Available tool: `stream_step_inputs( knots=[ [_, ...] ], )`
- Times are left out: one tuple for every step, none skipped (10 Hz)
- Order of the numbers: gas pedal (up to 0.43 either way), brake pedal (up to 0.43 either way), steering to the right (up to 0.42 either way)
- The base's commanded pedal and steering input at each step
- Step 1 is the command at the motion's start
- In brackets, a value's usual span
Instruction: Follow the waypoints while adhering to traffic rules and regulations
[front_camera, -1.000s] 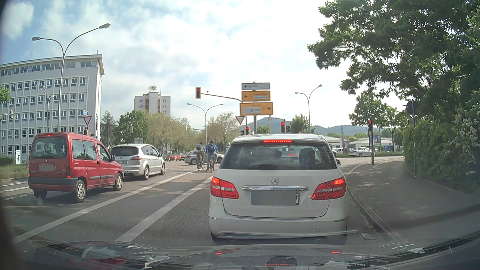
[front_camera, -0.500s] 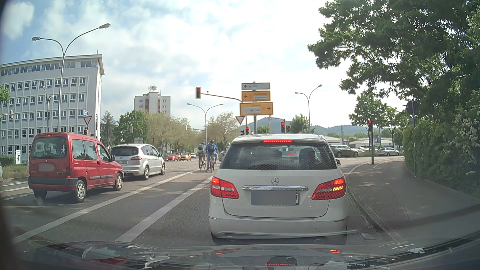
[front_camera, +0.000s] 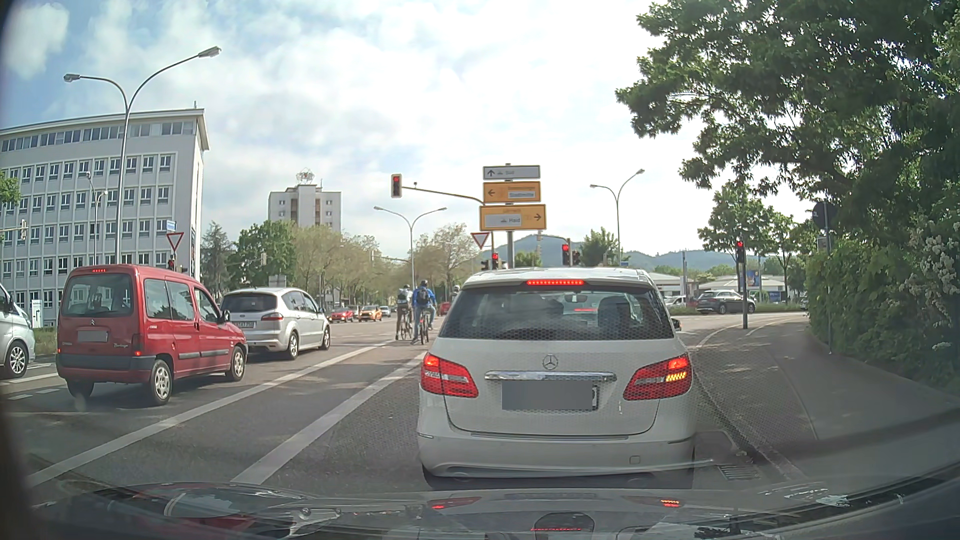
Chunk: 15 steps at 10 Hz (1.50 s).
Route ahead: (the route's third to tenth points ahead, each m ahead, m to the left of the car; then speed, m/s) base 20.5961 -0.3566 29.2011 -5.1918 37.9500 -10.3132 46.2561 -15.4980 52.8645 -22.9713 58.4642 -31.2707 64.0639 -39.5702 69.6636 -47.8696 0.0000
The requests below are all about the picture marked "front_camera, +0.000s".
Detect red van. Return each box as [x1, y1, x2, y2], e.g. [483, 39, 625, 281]
[55, 264, 249, 407]

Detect grey asphalt road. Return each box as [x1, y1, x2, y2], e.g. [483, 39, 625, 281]
[0, 311, 807, 500]

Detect row of trees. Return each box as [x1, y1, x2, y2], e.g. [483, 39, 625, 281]
[200, 219, 481, 305]

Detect green hedge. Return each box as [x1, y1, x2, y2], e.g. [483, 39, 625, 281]
[804, 217, 960, 391]

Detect car's own bonnet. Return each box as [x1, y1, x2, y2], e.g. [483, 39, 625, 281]
[30, 459, 960, 540]

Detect white tower building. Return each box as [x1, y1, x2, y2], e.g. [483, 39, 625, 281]
[267, 169, 343, 234]

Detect white hatchback car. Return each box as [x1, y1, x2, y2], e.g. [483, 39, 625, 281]
[416, 267, 699, 481]

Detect silver estate car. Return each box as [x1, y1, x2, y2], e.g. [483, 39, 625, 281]
[219, 287, 332, 361]

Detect grey pavement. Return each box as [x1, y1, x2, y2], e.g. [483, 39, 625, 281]
[691, 315, 960, 489]

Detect person on bicycle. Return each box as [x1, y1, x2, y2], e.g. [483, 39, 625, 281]
[394, 284, 414, 342]
[411, 279, 438, 347]

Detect low building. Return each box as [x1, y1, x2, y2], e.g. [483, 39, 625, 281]
[645, 271, 789, 305]

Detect traffic light with give-way sign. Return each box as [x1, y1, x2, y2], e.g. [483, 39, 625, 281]
[165, 219, 189, 273]
[470, 231, 502, 272]

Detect direction signs on post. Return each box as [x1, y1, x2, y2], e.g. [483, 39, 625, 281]
[479, 162, 548, 270]

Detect large tree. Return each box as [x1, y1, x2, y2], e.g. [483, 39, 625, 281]
[615, 0, 960, 249]

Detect traffic light on post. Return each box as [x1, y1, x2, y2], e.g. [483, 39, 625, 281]
[733, 229, 751, 330]

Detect round road sign on post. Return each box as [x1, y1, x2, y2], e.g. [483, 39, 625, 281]
[811, 199, 840, 354]

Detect dark parked car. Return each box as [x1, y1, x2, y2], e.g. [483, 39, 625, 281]
[694, 289, 758, 315]

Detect grey office building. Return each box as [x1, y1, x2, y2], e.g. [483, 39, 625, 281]
[0, 108, 210, 328]

